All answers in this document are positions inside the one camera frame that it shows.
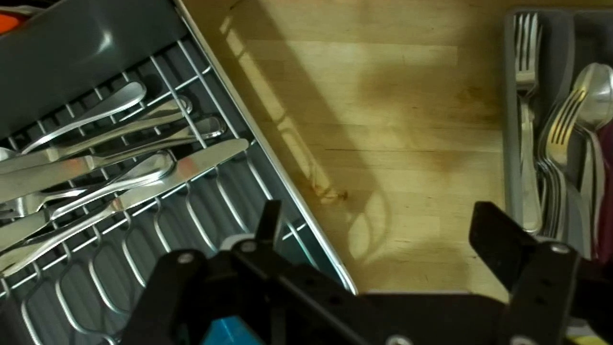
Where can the steel fork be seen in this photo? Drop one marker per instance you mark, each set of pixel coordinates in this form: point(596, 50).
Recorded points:
point(527, 63)
point(561, 126)

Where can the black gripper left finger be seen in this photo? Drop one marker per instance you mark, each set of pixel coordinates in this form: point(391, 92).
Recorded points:
point(173, 287)

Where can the blue plastic cup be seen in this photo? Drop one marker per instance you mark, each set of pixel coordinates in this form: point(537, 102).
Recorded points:
point(232, 332)

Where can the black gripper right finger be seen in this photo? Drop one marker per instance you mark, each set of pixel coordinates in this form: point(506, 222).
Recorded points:
point(542, 287)

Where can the steel table knife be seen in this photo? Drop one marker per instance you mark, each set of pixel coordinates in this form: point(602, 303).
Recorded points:
point(192, 167)
point(77, 167)

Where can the grey steel dish rack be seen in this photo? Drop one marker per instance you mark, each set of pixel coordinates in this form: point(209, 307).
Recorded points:
point(63, 50)

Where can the grey cutlery tray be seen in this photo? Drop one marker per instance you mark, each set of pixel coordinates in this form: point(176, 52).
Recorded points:
point(508, 96)

